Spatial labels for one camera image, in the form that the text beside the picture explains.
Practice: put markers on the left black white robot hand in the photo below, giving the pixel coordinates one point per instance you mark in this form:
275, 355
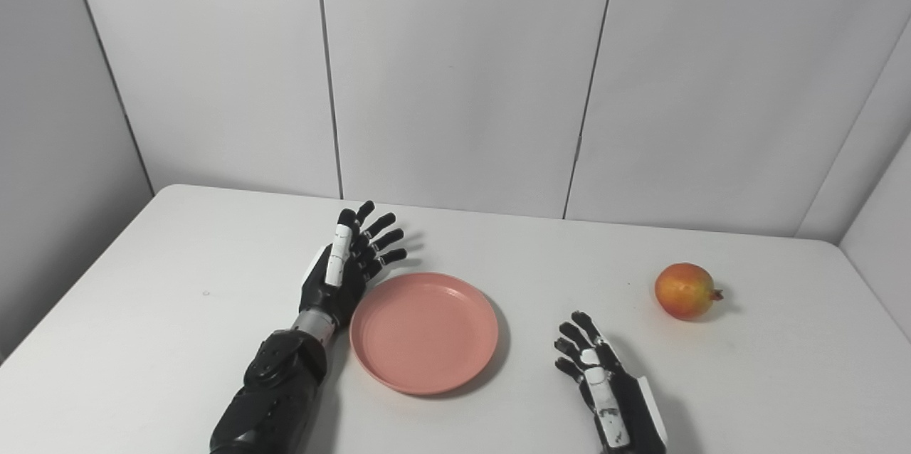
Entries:
341, 276

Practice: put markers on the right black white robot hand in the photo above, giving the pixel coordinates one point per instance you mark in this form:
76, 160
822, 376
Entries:
612, 397

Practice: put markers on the pink round plate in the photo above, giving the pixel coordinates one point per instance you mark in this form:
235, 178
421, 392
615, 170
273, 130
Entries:
424, 333

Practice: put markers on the red yellow pomegranate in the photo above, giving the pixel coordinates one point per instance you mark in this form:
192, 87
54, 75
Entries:
685, 290

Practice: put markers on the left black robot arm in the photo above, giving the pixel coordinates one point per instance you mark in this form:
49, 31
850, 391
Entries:
277, 390

